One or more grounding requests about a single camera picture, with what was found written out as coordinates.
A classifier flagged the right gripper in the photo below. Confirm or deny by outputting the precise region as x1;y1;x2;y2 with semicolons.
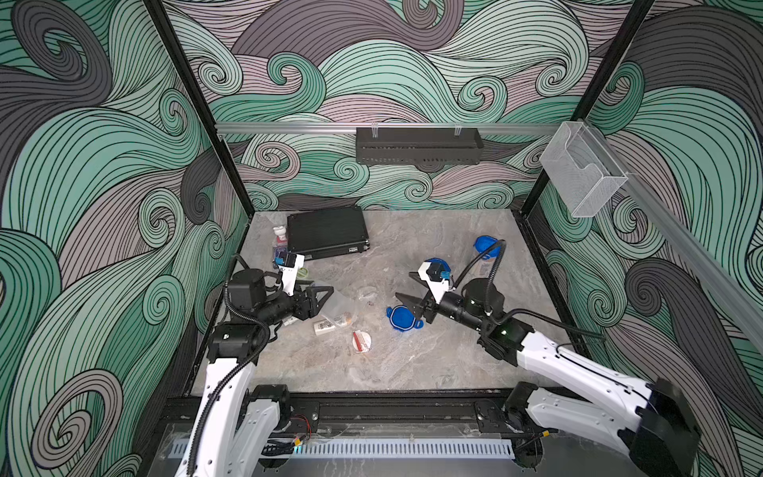
397;271;486;334

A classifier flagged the toiletry jar blue lid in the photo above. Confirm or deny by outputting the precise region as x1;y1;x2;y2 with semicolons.
320;291;358;327

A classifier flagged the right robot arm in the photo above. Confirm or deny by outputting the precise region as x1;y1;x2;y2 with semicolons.
396;270;701;476

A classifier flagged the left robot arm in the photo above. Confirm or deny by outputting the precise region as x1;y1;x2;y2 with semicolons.
176;268;334;476

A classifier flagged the white tube orange cap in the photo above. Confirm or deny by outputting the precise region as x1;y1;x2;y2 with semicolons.
313;315;353;336

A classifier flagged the blue playing card box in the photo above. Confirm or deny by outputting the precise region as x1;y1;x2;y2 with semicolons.
273;246;288;268

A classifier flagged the white pink small bottle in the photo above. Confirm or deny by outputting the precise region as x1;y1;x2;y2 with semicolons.
272;226;288;250

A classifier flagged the round red white packet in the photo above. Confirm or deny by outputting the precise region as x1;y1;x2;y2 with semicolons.
352;331;373;354

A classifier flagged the black ribbed case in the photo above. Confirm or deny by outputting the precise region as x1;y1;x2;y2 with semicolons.
286;207;371;260

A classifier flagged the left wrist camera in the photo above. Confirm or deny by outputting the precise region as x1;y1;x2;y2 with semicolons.
278;252;305;296

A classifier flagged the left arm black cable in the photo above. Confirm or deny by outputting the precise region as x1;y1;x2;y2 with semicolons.
186;254;281;477

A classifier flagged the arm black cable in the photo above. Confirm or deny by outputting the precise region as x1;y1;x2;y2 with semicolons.
186;254;281;477
452;239;606;342

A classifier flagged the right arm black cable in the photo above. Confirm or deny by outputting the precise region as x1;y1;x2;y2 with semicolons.
452;239;606;342

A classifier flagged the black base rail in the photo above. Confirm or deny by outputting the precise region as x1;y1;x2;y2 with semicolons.
282;388;540;436

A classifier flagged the black wall shelf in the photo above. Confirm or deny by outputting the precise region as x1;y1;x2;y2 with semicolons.
355;128;485;169

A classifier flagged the white perforated cable duct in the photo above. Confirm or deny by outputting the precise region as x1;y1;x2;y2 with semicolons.
169;437;517;461

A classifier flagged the aluminium wall rail back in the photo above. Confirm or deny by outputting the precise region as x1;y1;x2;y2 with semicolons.
216;121;560;136

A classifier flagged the aluminium wall rail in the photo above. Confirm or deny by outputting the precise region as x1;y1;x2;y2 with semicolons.
588;125;762;350
216;121;560;136

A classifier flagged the clear acrylic wall holder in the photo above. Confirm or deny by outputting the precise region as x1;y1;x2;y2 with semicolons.
540;120;628;219

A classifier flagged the aluminium wall rail right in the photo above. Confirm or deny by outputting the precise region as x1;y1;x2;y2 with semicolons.
588;125;762;350

